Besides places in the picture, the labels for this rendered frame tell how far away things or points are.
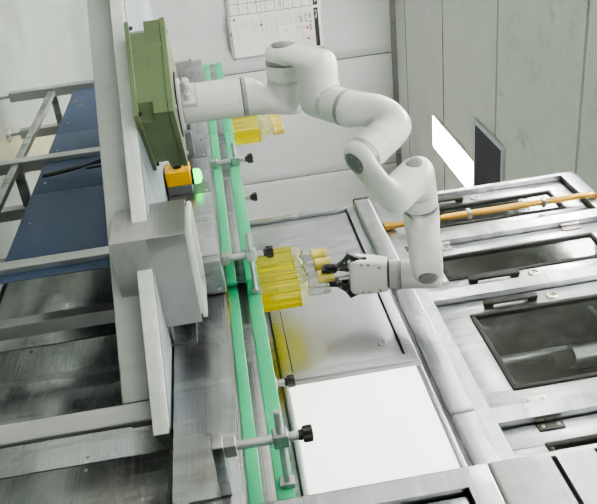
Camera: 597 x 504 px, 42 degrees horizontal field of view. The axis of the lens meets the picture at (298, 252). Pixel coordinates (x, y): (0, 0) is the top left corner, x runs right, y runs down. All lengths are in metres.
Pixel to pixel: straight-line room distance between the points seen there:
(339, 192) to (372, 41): 1.65
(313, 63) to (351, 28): 6.17
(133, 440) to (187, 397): 0.30
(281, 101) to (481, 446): 0.91
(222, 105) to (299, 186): 6.54
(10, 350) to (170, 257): 0.80
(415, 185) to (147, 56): 0.67
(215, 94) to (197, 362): 0.63
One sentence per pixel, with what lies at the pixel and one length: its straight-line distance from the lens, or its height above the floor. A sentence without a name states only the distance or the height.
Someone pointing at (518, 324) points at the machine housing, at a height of 1.62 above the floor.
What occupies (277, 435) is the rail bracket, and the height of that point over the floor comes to 0.95.
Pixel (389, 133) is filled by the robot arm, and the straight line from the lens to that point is 1.73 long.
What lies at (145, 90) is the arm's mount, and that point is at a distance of 1.79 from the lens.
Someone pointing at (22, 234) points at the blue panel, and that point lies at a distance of 2.25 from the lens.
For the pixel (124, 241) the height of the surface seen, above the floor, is 0.70.
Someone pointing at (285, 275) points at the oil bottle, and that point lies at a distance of 2.00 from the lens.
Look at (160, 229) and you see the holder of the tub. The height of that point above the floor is 0.78.
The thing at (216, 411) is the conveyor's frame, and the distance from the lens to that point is 1.56.
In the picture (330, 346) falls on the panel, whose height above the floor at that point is 1.12.
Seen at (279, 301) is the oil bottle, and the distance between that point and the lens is 1.95.
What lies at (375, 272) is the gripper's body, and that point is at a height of 1.26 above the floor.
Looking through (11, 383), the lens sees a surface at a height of 0.29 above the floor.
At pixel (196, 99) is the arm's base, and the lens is 1.88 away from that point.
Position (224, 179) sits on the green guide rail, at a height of 0.91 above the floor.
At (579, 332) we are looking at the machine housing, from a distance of 2.12.
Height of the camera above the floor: 0.95
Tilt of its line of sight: 4 degrees up
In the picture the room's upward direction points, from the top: 81 degrees clockwise
